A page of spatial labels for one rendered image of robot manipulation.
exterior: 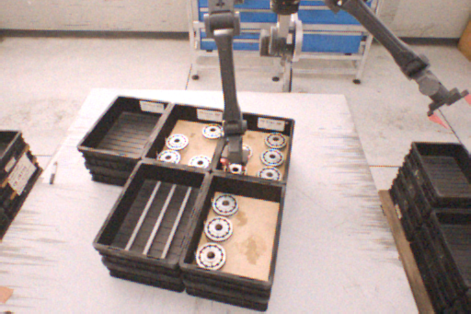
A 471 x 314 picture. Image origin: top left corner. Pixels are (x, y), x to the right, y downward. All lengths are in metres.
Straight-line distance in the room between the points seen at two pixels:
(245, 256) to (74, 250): 0.69
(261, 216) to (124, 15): 3.47
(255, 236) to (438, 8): 3.82
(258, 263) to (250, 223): 0.16
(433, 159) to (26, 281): 2.13
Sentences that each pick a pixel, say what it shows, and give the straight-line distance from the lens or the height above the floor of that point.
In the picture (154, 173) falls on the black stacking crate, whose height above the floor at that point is 0.87.
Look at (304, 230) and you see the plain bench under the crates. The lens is 1.48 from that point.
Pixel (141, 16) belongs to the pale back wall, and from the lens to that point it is 4.35.
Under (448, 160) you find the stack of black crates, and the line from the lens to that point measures 2.36.
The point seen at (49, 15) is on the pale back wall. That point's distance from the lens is 4.78.
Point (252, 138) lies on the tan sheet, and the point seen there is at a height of 0.83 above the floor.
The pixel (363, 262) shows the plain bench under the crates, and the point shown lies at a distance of 1.47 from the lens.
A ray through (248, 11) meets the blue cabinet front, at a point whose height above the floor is 0.71.
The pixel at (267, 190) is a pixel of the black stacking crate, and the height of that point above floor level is 0.90.
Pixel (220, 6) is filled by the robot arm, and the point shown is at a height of 1.53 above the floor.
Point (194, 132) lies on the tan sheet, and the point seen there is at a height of 0.83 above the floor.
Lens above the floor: 1.93
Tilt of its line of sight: 43 degrees down
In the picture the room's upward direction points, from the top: straight up
